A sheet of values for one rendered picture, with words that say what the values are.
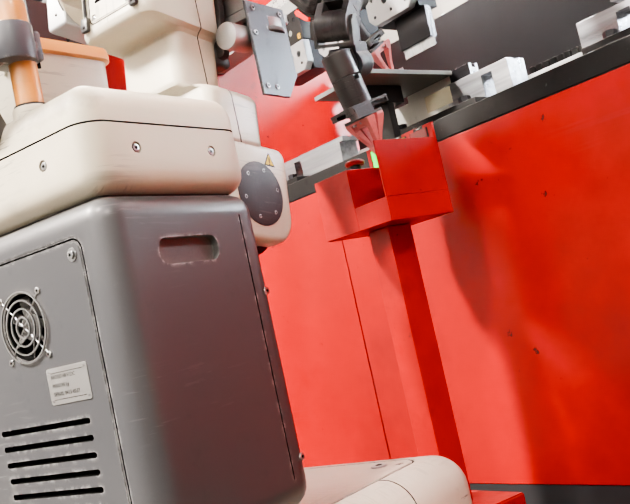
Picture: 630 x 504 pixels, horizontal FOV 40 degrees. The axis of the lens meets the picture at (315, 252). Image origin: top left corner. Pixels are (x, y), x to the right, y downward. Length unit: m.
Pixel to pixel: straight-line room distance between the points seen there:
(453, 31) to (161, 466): 2.01
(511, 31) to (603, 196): 1.03
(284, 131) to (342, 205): 1.24
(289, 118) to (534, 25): 0.87
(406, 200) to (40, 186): 0.79
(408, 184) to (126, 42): 0.56
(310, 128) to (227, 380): 2.03
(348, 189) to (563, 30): 1.01
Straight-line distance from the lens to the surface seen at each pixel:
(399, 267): 1.65
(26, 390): 1.05
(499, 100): 1.76
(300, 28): 2.38
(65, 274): 0.97
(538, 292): 1.74
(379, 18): 2.15
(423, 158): 1.66
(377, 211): 1.59
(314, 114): 2.98
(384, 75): 1.88
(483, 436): 1.91
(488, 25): 2.63
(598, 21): 1.79
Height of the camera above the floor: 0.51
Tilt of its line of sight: 5 degrees up
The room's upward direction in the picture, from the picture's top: 12 degrees counter-clockwise
